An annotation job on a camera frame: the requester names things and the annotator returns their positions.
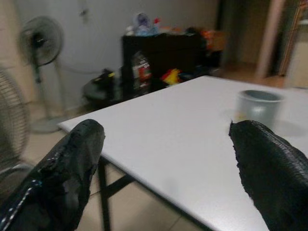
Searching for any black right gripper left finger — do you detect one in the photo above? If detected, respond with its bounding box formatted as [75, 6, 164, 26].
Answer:
[0, 119, 106, 231]

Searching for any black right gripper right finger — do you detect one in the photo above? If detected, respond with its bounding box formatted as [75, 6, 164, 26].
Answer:
[228, 119, 308, 231]

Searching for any black table leg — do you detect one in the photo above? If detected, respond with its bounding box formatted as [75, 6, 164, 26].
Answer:
[97, 156, 135, 231]

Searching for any grey ceramic mug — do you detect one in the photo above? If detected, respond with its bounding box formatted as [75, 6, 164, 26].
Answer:
[234, 90, 284, 126]

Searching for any light grey mesh fan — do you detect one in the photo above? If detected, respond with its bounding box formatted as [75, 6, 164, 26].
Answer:
[0, 66, 32, 183]

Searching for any black bag with yellow trim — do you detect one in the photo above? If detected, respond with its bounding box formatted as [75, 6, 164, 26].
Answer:
[81, 68, 123, 102]

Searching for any clear bottle with red label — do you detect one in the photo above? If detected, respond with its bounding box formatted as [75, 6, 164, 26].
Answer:
[131, 51, 152, 91]

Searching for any dark grey standing fan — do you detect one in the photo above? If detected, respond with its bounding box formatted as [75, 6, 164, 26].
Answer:
[19, 15, 70, 134]

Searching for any red yellow plush toy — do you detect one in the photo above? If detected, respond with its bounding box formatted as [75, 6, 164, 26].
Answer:
[160, 68, 183, 85]

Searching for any orange cardboard box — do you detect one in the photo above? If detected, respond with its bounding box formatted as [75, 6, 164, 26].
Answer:
[201, 30, 229, 51]

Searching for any black storage cabinet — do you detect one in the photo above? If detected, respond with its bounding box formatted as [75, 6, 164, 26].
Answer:
[120, 32, 222, 96]

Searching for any blue white plastic bag pile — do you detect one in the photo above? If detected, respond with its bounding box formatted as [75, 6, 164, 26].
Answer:
[126, 12, 167, 37]

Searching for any beige door frame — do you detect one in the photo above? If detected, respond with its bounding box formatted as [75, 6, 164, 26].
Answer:
[255, 0, 284, 79]

